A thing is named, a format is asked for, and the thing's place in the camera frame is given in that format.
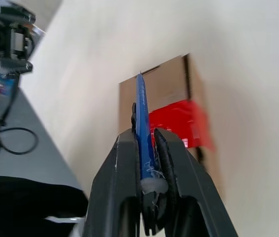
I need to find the blue box cutter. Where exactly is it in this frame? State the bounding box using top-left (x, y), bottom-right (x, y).
top-left (131, 71), bottom-right (169, 230)

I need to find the brown cardboard box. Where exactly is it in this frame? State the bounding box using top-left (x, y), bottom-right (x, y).
top-left (119, 53), bottom-right (226, 200)

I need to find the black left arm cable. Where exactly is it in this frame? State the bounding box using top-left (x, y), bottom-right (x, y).
top-left (0, 127), bottom-right (39, 156)

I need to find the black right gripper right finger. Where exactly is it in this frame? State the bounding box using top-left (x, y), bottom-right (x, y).
top-left (151, 127), bottom-right (239, 237)

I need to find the red tape patch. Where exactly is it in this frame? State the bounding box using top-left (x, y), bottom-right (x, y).
top-left (148, 100), bottom-right (216, 150)

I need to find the black cloth cover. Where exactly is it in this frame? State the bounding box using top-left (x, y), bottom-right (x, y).
top-left (0, 174), bottom-right (89, 237)

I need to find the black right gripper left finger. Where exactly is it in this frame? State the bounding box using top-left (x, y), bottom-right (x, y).
top-left (82, 128), bottom-right (141, 237)

